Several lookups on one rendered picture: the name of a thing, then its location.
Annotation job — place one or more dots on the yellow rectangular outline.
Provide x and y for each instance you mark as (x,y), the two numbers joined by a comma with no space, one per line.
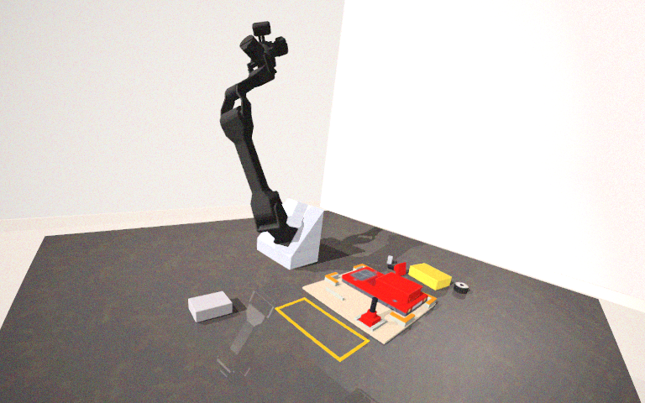
(314,339)

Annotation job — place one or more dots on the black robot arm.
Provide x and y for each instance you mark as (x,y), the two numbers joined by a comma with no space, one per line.
(237,124)

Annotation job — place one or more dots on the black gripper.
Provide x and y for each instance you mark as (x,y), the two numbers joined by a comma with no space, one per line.
(262,29)

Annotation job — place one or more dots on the yellow rectangular block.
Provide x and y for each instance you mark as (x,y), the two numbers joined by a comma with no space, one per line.
(428,275)

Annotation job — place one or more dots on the small black toy tyre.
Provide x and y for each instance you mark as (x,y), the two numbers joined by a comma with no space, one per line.
(461,287)

